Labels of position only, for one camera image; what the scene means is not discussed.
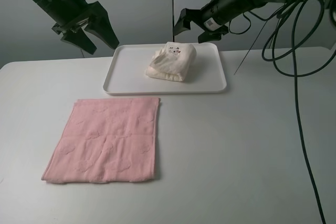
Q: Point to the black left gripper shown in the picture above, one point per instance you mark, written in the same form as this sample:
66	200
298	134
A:
65	11

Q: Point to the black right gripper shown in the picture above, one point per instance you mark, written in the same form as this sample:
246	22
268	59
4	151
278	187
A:
212	18

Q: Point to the cream white terry towel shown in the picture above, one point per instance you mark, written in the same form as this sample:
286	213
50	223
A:
172	62

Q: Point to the pink terry towel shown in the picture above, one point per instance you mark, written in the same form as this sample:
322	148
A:
106	140

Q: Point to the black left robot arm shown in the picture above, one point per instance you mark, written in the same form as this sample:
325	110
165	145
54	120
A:
81	20

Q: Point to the white rectangular plastic tray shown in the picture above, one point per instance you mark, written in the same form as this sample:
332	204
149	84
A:
126	75

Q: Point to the thin black cable tie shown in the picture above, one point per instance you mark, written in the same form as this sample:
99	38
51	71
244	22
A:
248	51

